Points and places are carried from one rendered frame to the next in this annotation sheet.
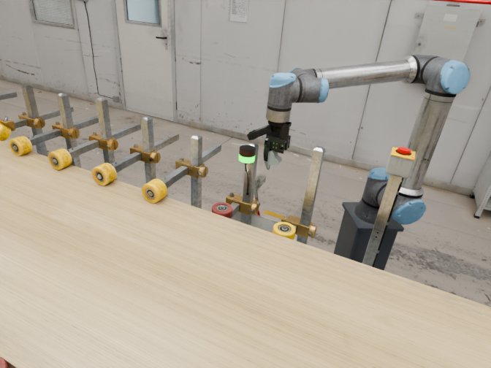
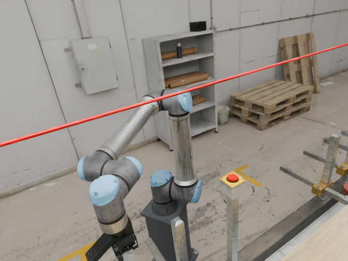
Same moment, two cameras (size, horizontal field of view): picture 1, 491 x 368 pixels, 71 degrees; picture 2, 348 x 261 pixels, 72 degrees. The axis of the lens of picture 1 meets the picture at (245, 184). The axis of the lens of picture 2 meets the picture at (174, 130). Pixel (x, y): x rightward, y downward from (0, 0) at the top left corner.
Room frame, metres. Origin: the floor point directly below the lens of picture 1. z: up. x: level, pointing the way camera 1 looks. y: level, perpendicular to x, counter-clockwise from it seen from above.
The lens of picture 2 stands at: (0.71, 0.21, 1.81)
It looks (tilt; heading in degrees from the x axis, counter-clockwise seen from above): 26 degrees down; 308
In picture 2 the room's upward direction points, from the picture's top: 7 degrees counter-clockwise
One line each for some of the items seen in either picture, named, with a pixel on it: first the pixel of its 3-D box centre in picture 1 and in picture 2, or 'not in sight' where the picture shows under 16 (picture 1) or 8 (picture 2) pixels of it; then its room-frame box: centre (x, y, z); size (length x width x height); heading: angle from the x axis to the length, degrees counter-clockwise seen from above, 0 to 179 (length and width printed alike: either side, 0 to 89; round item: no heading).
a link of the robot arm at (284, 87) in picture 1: (281, 91); (107, 198); (1.25, -0.10, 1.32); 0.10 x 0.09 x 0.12; 106
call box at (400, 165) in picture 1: (400, 163); (232, 186); (1.00, -0.48, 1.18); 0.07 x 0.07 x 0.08; 67
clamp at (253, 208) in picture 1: (242, 204); not in sight; (1.21, 0.01, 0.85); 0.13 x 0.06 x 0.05; 67
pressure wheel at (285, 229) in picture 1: (282, 239); not in sight; (0.98, -0.15, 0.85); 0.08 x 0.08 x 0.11
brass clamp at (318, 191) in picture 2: not in sight; (322, 186); (0.72, -1.15, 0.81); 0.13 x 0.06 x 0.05; 67
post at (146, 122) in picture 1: (150, 166); not in sight; (1.40, 0.44, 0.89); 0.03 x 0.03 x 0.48; 67
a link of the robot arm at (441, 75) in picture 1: (421, 148); (183, 150); (1.43, -0.76, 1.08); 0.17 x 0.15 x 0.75; 16
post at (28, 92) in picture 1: (36, 130); not in sight; (1.69, 1.14, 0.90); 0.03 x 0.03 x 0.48; 67
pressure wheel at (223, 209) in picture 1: (221, 219); not in sight; (1.08, 0.08, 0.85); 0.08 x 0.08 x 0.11
